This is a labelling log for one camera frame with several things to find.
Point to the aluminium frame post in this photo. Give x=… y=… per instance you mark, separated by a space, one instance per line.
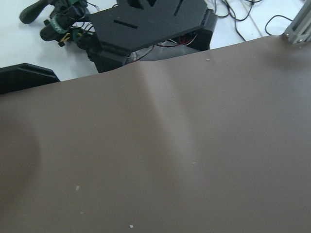
x=300 y=28

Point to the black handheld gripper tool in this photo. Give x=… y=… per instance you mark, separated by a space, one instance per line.
x=65 y=23

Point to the black angular device housing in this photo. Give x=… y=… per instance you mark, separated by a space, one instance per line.
x=133 y=25

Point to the black flat box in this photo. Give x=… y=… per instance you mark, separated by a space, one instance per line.
x=25 y=76

